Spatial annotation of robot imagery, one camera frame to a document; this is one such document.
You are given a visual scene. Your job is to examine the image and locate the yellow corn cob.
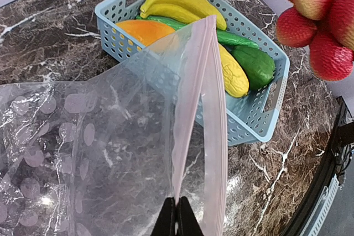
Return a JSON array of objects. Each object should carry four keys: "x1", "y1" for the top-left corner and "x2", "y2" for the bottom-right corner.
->
[{"x1": 218, "y1": 44, "x2": 249, "y2": 98}]

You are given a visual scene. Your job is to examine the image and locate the yellow banana bunch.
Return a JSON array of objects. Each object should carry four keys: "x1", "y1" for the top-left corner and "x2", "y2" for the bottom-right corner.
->
[{"x1": 140, "y1": 0, "x2": 227, "y2": 30}]

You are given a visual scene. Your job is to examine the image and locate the light blue plastic basket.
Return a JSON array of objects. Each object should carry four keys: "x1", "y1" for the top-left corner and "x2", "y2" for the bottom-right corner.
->
[{"x1": 95, "y1": 0, "x2": 290, "y2": 146}]

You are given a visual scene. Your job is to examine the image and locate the clear zip top bag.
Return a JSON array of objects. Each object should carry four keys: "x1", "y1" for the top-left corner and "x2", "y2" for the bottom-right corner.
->
[{"x1": 1, "y1": 15, "x2": 227, "y2": 235}]

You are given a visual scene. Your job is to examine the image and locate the black front table rail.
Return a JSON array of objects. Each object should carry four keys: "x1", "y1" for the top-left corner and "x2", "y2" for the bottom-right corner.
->
[{"x1": 281, "y1": 96, "x2": 353, "y2": 235}]

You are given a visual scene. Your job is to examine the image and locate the orange mango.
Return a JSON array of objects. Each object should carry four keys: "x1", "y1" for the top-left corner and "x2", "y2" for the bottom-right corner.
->
[{"x1": 116, "y1": 19, "x2": 175, "y2": 46}]

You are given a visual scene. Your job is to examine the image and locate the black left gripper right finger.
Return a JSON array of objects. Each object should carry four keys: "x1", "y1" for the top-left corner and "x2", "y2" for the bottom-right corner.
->
[{"x1": 176, "y1": 196, "x2": 204, "y2": 236}]

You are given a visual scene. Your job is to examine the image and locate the green cucumber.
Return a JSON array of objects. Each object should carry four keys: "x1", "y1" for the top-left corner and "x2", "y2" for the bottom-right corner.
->
[{"x1": 136, "y1": 15, "x2": 259, "y2": 49}]

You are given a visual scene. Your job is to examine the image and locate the red lychee bunch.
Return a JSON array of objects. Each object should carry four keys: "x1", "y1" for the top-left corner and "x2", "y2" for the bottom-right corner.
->
[{"x1": 276, "y1": 0, "x2": 353, "y2": 82}]

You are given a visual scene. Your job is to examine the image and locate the grey slotted cable duct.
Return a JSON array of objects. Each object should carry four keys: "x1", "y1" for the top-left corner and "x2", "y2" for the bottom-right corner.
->
[{"x1": 300, "y1": 171, "x2": 347, "y2": 236}]

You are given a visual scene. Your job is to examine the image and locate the green bell pepper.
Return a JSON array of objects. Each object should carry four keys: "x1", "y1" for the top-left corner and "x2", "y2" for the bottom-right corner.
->
[{"x1": 231, "y1": 45, "x2": 275, "y2": 91}]

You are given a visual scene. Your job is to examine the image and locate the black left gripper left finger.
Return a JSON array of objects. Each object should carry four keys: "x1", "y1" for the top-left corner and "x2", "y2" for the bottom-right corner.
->
[{"x1": 151, "y1": 197, "x2": 176, "y2": 236}]

